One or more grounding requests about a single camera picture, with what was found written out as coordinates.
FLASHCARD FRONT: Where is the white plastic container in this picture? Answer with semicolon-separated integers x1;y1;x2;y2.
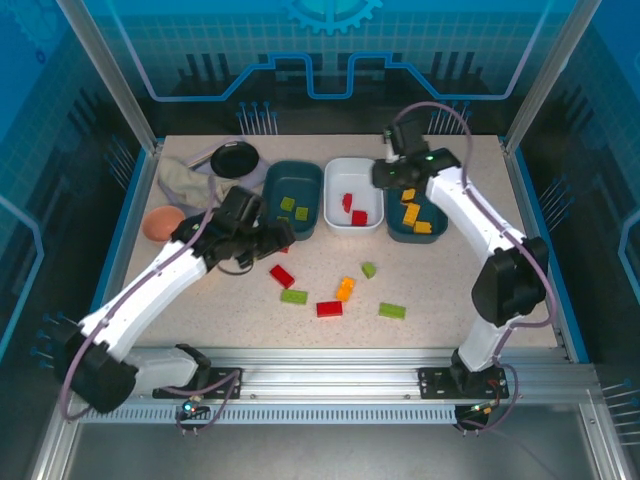
323;156;386;238

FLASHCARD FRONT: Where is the black round bowl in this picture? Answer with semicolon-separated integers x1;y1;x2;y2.
209;141;262;179

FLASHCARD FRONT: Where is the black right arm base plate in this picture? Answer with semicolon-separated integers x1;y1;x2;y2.
417;365;511;401

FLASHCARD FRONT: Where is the lavender plastic tray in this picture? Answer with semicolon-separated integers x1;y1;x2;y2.
183;135;274;199

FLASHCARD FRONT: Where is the aluminium table side rail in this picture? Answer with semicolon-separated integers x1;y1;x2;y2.
89;142;164;311
501;139;577;364

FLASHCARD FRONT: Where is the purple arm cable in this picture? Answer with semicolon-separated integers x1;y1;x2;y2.
57;175;245;437
394;100;561;437

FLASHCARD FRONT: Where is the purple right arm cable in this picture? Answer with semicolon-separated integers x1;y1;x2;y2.
394;100;561;437

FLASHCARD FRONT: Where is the teal container for green bricks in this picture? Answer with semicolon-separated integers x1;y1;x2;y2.
261;159;324;242

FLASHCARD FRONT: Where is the aluminium front rail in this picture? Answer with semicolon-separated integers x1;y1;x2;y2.
65;346;597;402

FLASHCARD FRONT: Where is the beige cloth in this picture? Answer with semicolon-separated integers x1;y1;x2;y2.
157;156;237;213

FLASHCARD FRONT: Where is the grey metal front shelf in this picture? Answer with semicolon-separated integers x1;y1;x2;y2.
28;389;622;480

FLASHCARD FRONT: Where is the aluminium frame post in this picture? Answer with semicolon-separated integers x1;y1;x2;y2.
501;0;602;154
55;0;164;152

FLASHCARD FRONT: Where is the teal container for yellow bricks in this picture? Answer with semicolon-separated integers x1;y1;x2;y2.
384;183;450;245

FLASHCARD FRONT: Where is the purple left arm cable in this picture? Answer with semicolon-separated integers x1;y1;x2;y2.
57;175;245;437

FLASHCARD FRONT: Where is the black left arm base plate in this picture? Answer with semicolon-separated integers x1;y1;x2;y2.
152;366;244;401

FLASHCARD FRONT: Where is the orange pink bowl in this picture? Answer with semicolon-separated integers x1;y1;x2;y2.
141;204;188;244

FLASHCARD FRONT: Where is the slotted grey cable duct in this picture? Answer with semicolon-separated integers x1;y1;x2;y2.
77;405;459;427

